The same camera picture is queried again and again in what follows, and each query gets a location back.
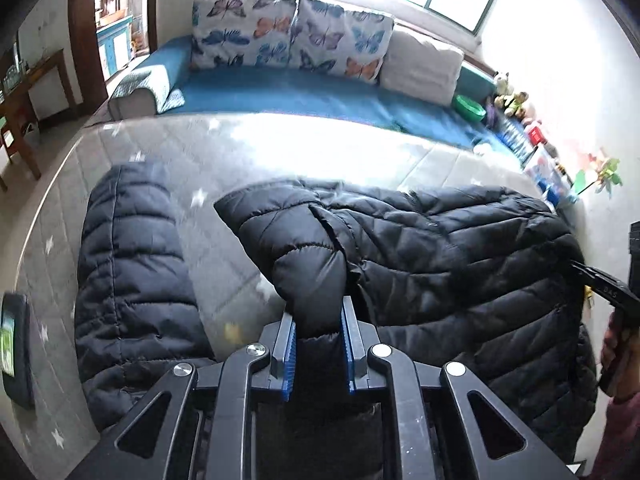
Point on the green plastic bowl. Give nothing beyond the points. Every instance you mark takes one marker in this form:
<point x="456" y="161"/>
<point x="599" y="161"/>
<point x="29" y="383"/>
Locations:
<point x="469" y="106"/>

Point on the black puffer jacket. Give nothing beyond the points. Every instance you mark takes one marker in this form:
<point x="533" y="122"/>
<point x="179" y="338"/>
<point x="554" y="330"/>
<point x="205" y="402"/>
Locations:
<point x="450" y="270"/>

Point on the folded teal patterned quilt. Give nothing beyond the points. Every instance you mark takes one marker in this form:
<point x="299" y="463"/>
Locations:
<point x="145" y="87"/>

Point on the blue striped box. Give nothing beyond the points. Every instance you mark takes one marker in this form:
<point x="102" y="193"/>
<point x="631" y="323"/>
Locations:
<point x="515" y="137"/>

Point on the clear plastic storage box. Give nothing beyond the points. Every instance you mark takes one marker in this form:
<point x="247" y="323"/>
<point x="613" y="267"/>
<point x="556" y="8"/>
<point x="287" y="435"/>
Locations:
<point x="547" y="172"/>

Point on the teal cushion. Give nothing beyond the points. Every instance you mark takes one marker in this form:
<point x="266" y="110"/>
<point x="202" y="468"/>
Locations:
<point x="477" y="82"/>

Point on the brown plush bear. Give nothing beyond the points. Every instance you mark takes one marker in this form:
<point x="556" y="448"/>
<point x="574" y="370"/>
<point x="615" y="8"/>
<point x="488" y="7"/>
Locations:
<point x="515" y="104"/>

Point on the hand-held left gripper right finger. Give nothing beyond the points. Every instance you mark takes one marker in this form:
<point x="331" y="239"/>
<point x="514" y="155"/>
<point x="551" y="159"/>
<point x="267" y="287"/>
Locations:
<point x="350" y="357"/>

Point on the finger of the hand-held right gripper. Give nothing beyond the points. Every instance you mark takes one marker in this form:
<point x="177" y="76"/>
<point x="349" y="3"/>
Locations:
<point x="607" y="287"/>

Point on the wooden table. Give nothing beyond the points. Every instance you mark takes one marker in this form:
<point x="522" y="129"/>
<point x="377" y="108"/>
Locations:
<point x="30" y="90"/>

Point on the blue sofa cover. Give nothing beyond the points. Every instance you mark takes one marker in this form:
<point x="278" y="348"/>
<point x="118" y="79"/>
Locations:
<point x="300" y="91"/>

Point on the butterfly print pillow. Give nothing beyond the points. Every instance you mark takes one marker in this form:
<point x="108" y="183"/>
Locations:
<point x="235" y="30"/>
<point x="340" y="40"/>

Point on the white pillow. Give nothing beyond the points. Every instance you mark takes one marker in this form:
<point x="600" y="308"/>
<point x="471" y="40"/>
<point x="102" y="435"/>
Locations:
<point x="422" y="65"/>

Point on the black and white plush toy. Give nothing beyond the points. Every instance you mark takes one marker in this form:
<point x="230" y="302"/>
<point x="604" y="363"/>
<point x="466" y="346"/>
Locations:
<point x="502" y="84"/>

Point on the colourful pinwheel toy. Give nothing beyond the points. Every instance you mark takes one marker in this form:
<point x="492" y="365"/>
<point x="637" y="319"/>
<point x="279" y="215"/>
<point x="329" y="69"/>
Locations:
<point x="602" y="175"/>

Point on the brown wooden door frame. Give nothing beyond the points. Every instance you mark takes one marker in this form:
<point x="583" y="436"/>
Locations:
<point x="87" y="25"/>

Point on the person's right hand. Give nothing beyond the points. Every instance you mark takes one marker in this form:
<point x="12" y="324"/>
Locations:
<point x="622" y="360"/>

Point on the person's right forearm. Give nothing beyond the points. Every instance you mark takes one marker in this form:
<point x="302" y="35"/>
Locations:
<point x="622" y="440"/>

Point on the black smartphone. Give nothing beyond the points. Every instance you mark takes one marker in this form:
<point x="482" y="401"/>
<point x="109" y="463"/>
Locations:
<point x="15" y="350"/>

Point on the blue cabinet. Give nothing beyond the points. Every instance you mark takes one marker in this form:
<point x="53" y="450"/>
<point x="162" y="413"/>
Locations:
<point x="114" y="42"/>

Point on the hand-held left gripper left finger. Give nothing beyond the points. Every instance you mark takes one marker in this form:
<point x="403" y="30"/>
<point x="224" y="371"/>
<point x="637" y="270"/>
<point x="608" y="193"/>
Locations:
<point x="288" y="357"/>

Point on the red toy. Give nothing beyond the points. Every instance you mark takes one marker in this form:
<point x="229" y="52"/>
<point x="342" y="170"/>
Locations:
<point x="534" y="133"/>

